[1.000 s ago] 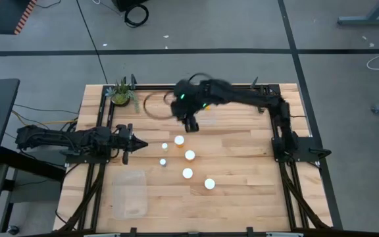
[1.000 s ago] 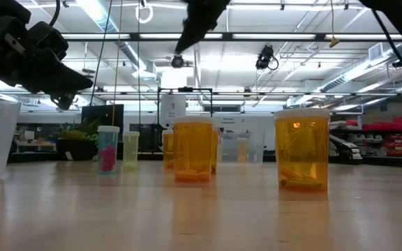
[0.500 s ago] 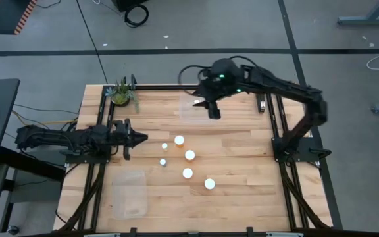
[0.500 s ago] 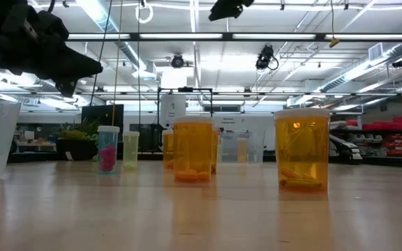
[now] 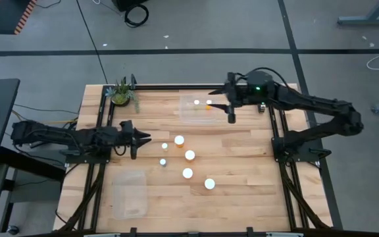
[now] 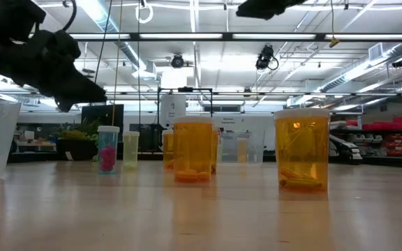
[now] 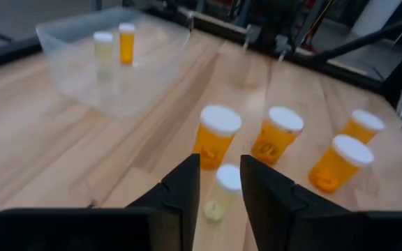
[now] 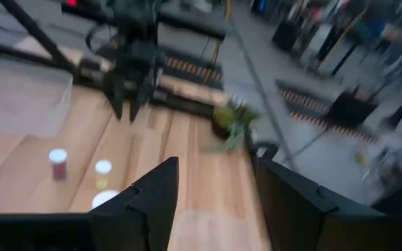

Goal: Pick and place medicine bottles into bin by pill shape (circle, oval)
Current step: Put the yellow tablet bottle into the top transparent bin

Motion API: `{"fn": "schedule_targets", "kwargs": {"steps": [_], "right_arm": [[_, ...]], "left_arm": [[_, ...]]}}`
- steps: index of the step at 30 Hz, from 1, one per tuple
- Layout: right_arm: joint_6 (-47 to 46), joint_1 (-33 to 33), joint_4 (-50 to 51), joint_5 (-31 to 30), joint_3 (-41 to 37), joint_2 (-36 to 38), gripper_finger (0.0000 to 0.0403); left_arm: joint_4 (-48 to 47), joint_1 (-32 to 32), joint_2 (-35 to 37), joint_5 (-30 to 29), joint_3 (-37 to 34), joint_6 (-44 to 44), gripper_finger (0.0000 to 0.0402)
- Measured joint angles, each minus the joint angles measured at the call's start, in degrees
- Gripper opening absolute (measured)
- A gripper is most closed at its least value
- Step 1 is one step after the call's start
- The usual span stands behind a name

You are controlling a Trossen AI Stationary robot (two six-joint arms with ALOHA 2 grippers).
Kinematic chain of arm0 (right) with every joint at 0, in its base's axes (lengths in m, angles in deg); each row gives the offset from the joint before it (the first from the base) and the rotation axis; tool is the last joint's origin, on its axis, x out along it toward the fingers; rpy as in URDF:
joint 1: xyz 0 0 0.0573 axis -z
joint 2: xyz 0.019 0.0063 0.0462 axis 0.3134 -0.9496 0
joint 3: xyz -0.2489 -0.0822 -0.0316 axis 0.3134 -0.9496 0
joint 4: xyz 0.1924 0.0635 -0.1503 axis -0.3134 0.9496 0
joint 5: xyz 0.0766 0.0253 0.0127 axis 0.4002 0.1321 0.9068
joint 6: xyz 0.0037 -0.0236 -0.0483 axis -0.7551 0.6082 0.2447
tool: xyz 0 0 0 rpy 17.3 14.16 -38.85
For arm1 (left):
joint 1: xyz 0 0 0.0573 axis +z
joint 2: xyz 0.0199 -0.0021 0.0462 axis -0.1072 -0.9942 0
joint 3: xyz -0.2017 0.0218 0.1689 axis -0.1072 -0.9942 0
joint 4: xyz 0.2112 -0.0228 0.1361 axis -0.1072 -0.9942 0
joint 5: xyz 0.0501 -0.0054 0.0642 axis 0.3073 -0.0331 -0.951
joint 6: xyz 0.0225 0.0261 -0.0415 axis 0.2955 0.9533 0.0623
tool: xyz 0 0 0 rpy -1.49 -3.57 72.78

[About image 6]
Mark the white sign board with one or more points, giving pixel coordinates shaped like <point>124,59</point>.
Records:
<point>173,108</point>

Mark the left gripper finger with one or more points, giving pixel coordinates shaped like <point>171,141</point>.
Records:
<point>86,90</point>
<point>69,104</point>

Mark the pale green pill bottle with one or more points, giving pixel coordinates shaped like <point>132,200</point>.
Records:
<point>130,150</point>

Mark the potted green plant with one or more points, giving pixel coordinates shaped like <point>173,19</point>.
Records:
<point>77,148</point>

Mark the small orange pill bottle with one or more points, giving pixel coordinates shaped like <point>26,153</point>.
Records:
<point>167,150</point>

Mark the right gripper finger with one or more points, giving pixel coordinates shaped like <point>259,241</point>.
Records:
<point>251,12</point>

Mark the clear cup with pink items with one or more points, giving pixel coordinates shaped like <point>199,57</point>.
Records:
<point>108,157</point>

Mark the white and black machine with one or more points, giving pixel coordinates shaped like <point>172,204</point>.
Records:
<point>344,148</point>

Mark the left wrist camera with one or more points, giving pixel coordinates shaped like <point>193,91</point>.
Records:
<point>66,43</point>

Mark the medium orange pill bottle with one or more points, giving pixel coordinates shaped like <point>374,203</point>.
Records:
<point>193,150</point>

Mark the black metal frame stand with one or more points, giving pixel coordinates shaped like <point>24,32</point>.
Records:
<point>187,90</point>

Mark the red storage bins shelf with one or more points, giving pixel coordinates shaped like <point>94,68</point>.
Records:
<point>396,125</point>

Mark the yellow hanging connector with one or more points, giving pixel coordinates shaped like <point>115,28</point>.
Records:
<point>334,42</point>

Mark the silver ceiling duct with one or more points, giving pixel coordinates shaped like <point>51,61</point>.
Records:
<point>100,17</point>

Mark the large orange pill bottle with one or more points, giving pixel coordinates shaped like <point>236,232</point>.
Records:
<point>302,150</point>

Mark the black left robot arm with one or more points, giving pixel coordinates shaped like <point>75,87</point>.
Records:
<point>12,21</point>

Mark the black monitor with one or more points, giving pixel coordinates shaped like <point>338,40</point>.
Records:
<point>100,116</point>

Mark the round black ceiling fixture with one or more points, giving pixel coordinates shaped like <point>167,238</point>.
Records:
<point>177,61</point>

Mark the clear plastic bin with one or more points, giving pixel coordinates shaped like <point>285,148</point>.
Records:
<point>257,148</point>

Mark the black overhead light bar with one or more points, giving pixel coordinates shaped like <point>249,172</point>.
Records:
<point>134,36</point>

